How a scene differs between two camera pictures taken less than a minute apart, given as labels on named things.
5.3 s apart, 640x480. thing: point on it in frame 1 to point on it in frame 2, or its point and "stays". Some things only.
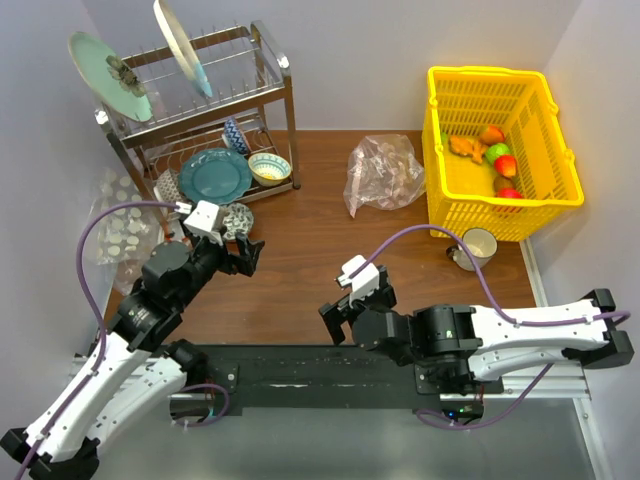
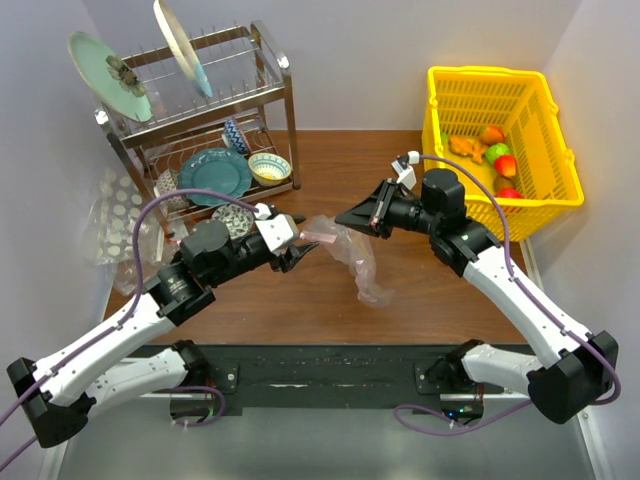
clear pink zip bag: x=383 y=172 to x=355 y=248
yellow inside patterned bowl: x=268 y=169 stays
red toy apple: x=509 y=193 stays
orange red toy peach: x=492 y=135 stays
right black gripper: x=336 y=313 to x=361 y=217
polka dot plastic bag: x=125 y=238 stays
